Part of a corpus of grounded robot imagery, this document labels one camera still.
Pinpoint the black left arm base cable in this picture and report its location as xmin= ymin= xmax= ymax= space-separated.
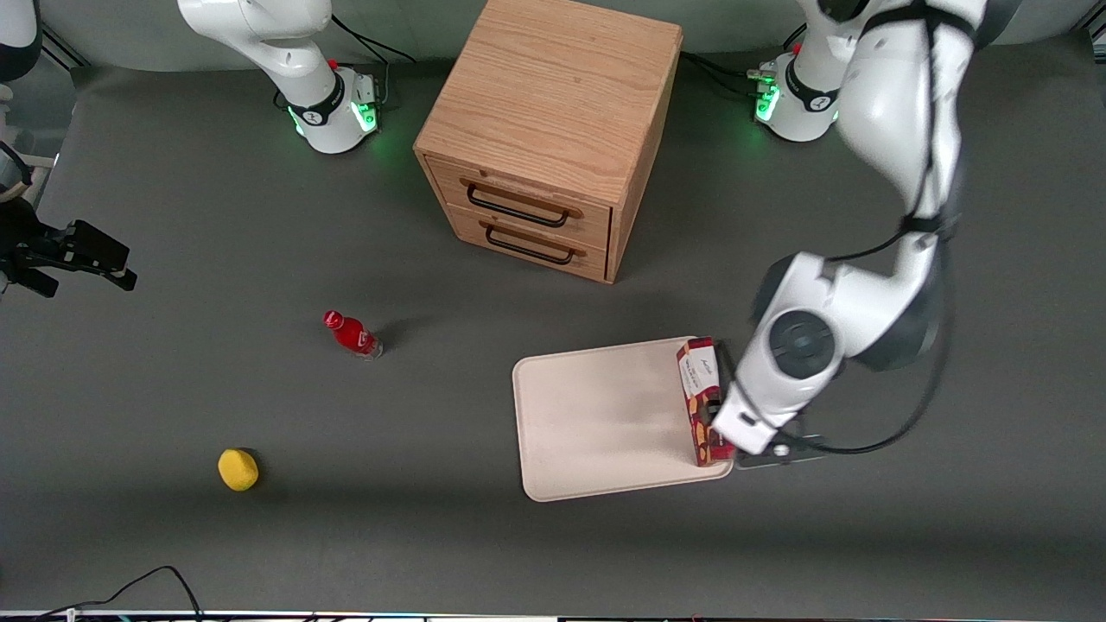
xmin=681 ymin=26 xmax=809 ymax=98

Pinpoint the black metal drawer handle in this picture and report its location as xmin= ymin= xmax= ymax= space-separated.
xmin=460 ymin=177 xmax=583 ymax=230
xmin=479 ymin=218 xmax=587 ymax=266

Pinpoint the black right arm base cable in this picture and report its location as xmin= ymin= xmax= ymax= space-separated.
xmin=331 ymin=13 xmax=417 ymax=109

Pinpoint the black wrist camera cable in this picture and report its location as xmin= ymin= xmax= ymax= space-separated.
xmin=799 ymin=0 xmax=967 ymax=457

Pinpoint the small red soda bottle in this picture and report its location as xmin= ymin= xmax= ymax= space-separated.
xmin=322 ymin=309 xmax=384 ymax=361

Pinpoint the black arm base cable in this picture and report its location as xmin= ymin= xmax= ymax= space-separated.
xmin=331 ymin=13 xmax=417 ymax=109
xmin=681 ymin=26 xmax=809 ymax=98

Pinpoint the yellow lemon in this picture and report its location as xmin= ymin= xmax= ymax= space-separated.
xmin=217 ymin=447 xmax=260 ymax=492

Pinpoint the black table edge cable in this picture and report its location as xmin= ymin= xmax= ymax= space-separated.
xmin=35 ymin=565 xmax=205 ymax=622

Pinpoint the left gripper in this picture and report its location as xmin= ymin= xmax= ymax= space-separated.
xmin=702 ymin=384 xmax=810 ymax=457

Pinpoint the wooden drawer front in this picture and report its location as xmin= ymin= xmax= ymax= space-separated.
xmin=426 ymin=155 xmax=613 ymax=252
xmin=448 ymin=204 xmax=609 ymax=282

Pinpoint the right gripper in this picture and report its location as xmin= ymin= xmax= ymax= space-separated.
xmin=0 ymin=200 xmax=139 ymax=300

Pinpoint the red cookie box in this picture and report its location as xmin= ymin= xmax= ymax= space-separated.
xmin=676 ymin=337 xmax=738 ymax=468

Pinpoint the beige rectangular tray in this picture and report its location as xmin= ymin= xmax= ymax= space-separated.
xmin=512 ymin=336 xmax=735 ymax=503

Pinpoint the wooden two-drawer cabinet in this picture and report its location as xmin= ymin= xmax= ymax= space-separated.
xmin=413 ymin=0 xmax=684 ymax=285

